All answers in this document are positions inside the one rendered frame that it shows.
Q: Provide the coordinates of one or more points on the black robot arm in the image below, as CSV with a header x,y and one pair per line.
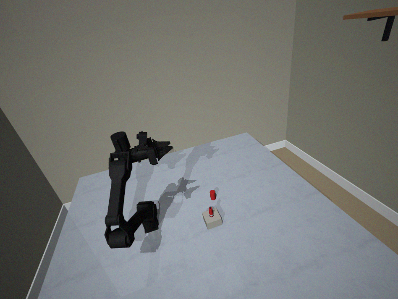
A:
x,y
119,173

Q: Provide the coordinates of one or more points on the beige block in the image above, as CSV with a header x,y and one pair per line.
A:
x,y
214,221

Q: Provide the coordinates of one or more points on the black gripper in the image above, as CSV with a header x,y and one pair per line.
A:
x,y
155,150

